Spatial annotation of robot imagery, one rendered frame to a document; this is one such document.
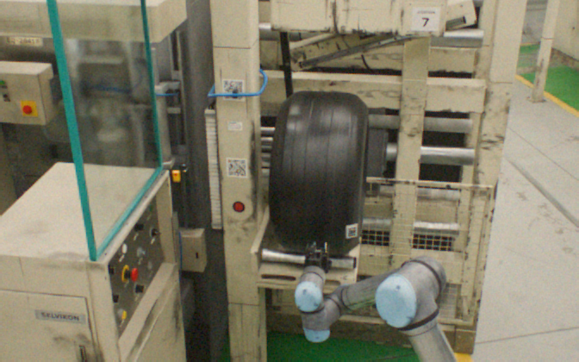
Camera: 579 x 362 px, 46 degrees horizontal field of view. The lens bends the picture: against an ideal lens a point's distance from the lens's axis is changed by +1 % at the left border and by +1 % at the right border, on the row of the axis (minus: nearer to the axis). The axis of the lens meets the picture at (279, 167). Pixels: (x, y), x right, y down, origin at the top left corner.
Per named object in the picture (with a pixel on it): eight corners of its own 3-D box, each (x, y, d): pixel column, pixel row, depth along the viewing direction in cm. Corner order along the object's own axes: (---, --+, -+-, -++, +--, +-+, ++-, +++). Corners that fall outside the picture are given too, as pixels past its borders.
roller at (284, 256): (258, 255, 246) (260, 245, 249) (259, 263, 250) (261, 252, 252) (355, 264, 241) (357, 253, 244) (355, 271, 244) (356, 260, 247)
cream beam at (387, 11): (270, 33, 244) (269, -10, 237) (281, 15, 266) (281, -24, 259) (445, 38, 234) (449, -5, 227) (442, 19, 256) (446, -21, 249)
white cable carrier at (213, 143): (212, 228, 256) (204, 109, 234) (215, 221, 260) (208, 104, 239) (223, 229, 255) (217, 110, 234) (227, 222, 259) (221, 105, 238)
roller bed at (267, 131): (245, 192, 291) (243, 127, 277) (252, 176, 304) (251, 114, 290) (291, 196, 288) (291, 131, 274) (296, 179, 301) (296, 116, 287)
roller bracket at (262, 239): (250, 274, 247) (249, 251, 242) (270, 217, 282) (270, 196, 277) (259, 275, 246) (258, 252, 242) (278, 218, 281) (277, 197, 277)
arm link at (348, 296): (448, 237, 183) (334, 279, 220) (426, 254, 176) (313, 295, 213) (470, 275, 183) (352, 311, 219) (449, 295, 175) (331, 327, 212)
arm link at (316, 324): (343, 327, 208) (337, 296, 205) (320, 347, 201) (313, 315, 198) (323, 321, 214) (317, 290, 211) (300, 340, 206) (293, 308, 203)
